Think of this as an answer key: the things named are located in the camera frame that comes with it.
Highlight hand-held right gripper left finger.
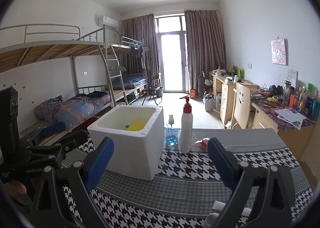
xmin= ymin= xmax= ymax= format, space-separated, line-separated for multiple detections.
xmin=31 ymin=137 xmax=115 ymax=228

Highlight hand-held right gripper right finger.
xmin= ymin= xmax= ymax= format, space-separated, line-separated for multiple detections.
xmin=207 ymin=137 xmax=297 ymax=228

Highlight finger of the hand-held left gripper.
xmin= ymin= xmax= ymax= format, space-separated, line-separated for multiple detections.
xmin=19 ymin=121 xmax=67 ymax=154
xmin=50 ymin=130 xmax=88 ymax=169

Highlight white foam box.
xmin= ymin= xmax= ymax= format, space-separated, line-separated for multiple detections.
xmin=87 ymin=104 xmax=164 ymax=181

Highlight person's left hand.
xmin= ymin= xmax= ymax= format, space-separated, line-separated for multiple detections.
xmin=0 ymin=180 xmax=28 ymax=206

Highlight red snack wrapper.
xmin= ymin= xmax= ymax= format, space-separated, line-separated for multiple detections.
xmin=194 ymin=137 xmax=209 ymax=150

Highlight blue plaid quilt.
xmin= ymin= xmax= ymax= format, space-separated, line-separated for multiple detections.
xmin=34 ymin=90 xmax=111 ymax=129

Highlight houndstooth patterned blanket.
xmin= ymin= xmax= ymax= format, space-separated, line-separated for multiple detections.
xmin=40 ymin=128 xmax=314 ymax=228

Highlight white pump bottle red top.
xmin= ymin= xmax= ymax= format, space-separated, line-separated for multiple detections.
xmin=179 ymin=95 xmax=194 ymax=154

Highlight small clear spray bottle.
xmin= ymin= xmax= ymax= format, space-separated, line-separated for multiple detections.
xmin=165 ymin=114 xmax=179 ymax=147

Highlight wooden desk row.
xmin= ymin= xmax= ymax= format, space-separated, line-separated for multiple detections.
xmin=250 ymin=88 xmax=317 ymax=161

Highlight white trash bin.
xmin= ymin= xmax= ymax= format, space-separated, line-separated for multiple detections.
xmin=203 ymin=93 xmax=217 ymax=112

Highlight wooden chair smiley face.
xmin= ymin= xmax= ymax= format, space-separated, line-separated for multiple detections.
xmin=225 ymin=82 xmax=252 ymax=130

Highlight light wooden desk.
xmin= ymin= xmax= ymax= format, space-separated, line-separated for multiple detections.
xmin=209 ymin=72 xmax=259 ymax=128

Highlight grey metal bunk bed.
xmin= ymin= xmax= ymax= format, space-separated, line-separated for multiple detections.
xmin=104 ymin=24 xmax=150 ymax=105
xmin=0 ymin=24 xmax=126 ymax=139

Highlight blue checked mattress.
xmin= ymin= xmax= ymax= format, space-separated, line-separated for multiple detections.
xmin=112 ymin=73 xmax=148 ymax=89

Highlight printed paper sheets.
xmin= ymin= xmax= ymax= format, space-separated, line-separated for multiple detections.
xmin=274 ymin=108 xmax=307 ymax=129

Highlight black folding chair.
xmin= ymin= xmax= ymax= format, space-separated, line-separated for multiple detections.
xmin=142 ymin=73 xmax=163 ymax=106

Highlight red carton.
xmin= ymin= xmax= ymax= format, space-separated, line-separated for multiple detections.
xmin=289 ymin=94 xmax=301 ymax=109

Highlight clear water bottle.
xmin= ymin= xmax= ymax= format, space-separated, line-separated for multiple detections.
xmin=283 ymin=79 xmax=293 ymax=105

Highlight hanging dark clothes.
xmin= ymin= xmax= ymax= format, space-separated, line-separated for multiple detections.
xmin=130 ymin=44 xmax=152 ymax=70

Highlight row of toiletry bottles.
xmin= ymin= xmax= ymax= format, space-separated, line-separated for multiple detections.
xmin=299 ymin=83 xmax=320 ymax=121

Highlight glass balcony door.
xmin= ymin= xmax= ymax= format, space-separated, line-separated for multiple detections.
xmin=154 ymin=13 xmax=191 ymax=92

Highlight white air conditioner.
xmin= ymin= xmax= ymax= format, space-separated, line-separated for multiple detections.
xmin=97 ymin=15 xmax=119 ymax=28

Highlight brown curtain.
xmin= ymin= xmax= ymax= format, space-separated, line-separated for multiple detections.
xmin=184 ymin=9 xmax=228 ymax=94
xmin=121 ymin=14 xmax=163 ymax=91

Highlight wall poster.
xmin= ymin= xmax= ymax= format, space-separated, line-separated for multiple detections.
xmin=271 ymin=39 xmax=288 ymax=66

